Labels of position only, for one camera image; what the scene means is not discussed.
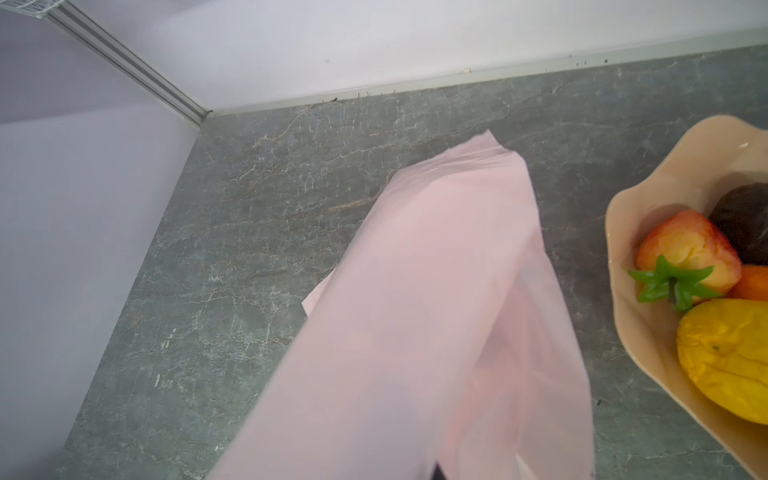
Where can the pink plastic bag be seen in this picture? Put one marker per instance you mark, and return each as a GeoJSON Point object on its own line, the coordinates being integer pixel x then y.
{"type": "Point", "coordinates": [441, 343]}

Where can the yellow wrinkled pear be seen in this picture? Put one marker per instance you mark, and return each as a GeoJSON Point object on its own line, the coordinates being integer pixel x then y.
{"type": "Point", "coordinates": [722, 347]}

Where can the dark brown fruit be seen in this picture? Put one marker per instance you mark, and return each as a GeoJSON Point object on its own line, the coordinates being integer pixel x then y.
{"type": "Point", "coordinates": [741, 216]}

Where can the beige scalloped fruit bowl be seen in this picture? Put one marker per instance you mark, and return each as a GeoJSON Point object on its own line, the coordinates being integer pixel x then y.
{"type": "Point", "coordinates": [715, 156]}

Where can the orange fruit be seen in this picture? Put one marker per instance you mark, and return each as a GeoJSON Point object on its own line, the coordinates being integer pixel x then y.
{"type": "Point", "coordinates": [753, 284]}

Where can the red yellow peach left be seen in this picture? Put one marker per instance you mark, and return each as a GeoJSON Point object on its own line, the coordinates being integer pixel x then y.
{"type": "Point", "coordinates": [684, 261]}

